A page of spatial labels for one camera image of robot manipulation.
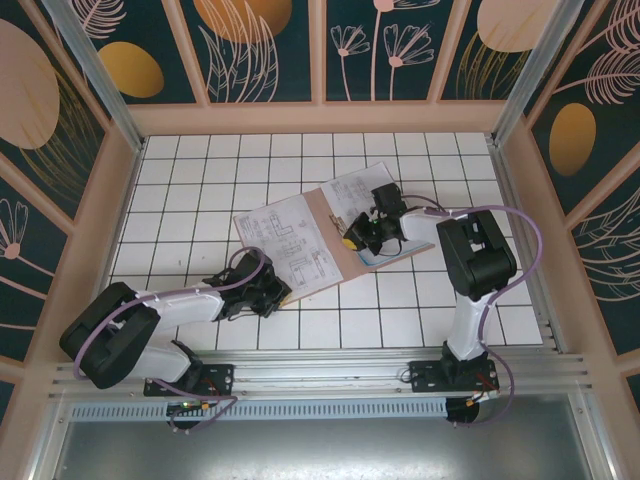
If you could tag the brown cardboard folder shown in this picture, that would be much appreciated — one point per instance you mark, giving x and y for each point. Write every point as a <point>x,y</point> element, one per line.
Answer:
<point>347,262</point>

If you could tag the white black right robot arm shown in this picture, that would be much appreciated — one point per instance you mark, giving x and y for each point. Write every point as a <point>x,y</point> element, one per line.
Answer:
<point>417,225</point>

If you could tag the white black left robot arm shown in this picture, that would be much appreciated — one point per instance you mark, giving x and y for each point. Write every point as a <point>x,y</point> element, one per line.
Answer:
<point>190,307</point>

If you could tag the white folder clip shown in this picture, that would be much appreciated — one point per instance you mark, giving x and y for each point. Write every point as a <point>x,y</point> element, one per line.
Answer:
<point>336,222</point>

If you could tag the small green-lit circuit board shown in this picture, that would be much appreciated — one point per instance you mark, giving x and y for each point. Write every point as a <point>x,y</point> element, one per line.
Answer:
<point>187,406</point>

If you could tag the grey sheet metal plate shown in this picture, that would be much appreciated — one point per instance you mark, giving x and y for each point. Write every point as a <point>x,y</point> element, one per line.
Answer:
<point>320,450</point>

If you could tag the aluminium mounting rail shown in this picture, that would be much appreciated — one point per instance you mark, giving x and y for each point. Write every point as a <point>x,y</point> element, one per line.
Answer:
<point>320,372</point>

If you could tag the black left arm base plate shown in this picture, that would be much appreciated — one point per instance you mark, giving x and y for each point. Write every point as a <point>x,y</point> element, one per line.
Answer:
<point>217,375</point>

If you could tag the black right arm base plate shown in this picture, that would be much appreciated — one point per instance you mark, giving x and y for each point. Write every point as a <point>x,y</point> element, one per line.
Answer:
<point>425,377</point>

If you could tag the aluminium side rail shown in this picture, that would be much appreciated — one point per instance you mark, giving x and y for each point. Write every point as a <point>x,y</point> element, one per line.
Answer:
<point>530,260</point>

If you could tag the aluminium frame post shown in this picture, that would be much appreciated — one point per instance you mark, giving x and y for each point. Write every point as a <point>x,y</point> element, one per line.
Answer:
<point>107,90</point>
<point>525,85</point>

